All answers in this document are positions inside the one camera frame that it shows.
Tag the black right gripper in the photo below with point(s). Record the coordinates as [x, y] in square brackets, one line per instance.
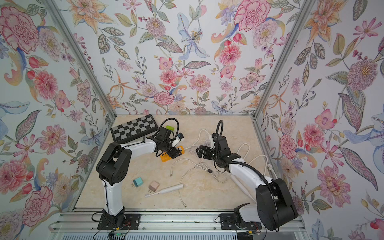
[208, 149]

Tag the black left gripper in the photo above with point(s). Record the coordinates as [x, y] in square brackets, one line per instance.
[175, 154]

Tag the orange power strip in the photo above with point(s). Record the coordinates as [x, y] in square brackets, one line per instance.
[165, 157]

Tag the pink usb wall charger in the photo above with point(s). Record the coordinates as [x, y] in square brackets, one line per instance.
[154, 185]

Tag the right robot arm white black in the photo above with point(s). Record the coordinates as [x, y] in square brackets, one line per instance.
[274, 205]

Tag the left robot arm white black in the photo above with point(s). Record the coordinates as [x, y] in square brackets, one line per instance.
[114, 164]

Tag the white electric toothbrush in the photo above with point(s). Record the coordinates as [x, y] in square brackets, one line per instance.
[166, 190]
[242, 187]

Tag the black white folding chessboard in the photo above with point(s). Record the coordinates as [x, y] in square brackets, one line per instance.
[134, 129]

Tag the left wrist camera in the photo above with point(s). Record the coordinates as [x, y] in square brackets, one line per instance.
[177, 140]

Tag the teal usb wall charger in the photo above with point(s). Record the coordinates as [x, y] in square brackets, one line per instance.
[138, 182]

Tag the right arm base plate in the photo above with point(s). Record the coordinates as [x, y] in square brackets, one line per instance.
[233, 222]

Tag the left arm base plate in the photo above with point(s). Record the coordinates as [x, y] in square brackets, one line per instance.
[119, 223]

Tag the aluminium front rail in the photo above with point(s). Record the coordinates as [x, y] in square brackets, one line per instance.
[84, 220]

